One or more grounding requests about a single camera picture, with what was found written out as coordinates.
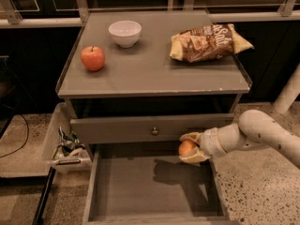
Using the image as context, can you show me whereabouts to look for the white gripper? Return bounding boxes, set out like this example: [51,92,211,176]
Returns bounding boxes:
[179,127,226,164]

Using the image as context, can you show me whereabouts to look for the orange fruit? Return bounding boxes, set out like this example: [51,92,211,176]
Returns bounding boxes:
[178,141,197,156]

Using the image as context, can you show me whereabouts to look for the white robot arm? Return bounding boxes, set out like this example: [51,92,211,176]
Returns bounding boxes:
[179,103,300,168]

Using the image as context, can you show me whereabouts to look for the top drawer with knob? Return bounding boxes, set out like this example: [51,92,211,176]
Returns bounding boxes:
[70,113,233,144]

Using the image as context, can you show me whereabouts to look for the open middle drawer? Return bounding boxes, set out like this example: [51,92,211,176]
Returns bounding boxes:
[82,142,239,225]

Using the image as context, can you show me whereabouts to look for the grey drawer cabinet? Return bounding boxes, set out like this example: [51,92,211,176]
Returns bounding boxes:
[55,10,253,225]

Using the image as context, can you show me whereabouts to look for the brown chip bag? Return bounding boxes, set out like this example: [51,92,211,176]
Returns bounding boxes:
[170,23,254,63]

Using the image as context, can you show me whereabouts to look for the white bowl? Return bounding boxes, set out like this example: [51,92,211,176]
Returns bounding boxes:
[109,21,142,48]

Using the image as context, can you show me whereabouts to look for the red apple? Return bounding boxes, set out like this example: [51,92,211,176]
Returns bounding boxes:
[81,46,105,71]

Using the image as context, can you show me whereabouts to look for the metal railing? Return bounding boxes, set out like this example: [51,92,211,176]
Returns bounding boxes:
[0,0,300,28]

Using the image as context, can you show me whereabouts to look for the black cable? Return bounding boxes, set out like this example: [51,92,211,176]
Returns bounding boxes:
[0,56,30,159]

